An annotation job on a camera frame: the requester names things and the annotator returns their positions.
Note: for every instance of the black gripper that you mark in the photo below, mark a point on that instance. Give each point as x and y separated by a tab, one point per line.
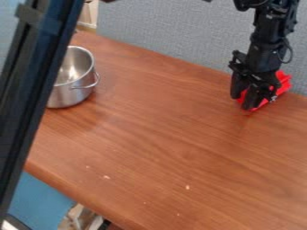
253	68

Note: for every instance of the red plastic block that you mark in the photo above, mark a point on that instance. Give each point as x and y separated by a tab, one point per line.
284	87

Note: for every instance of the stainless steel pot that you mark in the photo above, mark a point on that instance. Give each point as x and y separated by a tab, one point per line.
76	79

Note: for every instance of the black and white floor object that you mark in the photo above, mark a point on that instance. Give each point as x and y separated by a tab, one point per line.
8	226

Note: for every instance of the white table leg frame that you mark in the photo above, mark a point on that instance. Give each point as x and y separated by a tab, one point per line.
80	219

